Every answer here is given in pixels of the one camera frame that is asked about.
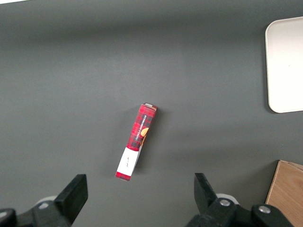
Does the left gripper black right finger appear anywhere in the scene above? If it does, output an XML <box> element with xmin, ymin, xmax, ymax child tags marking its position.
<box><xmin>187</xmin><ymin>173</ymin><xmax>295</xmax><ymax>227</ymax></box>

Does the cream rectangular plastic tray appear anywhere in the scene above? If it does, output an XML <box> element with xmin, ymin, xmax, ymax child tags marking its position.
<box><xmin>265</xmin><ymin>16</ymin><xmax>303</xmax><ymax>114</ymax></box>

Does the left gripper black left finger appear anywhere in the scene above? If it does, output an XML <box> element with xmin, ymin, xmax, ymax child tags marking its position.
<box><xmin>0</xmin><ymin>174</ymin><xmax>89</xmax><ymax>227</ymax></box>

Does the wooden two-drawer cabinet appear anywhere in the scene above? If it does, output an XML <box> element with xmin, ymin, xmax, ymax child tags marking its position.
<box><xmin>265</xmin><ymin>160</ymin><xmax>303</xmax><ymax>227</ymax></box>

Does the red tartan shortbread box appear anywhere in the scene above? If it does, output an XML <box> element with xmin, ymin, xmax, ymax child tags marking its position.
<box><xmin>115</xmin><ymin>102</ymin><xmax>159</xmax><ymax>183</ymax></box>

